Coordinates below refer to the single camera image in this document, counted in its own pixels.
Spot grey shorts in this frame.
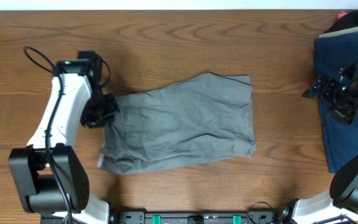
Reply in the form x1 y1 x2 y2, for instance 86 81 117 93
98 73 256 175

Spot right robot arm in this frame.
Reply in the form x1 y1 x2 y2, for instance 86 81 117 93
273 59 358 223

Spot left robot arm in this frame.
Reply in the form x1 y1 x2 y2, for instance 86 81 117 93
9 50 119 223

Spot folded navy blue garment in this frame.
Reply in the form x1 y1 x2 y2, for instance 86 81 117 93
314 32 358 174

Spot black garment with pink tag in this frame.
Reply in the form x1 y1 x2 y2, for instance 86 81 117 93
324 11 358 34

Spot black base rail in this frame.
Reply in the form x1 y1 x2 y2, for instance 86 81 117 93
40 210 291 224

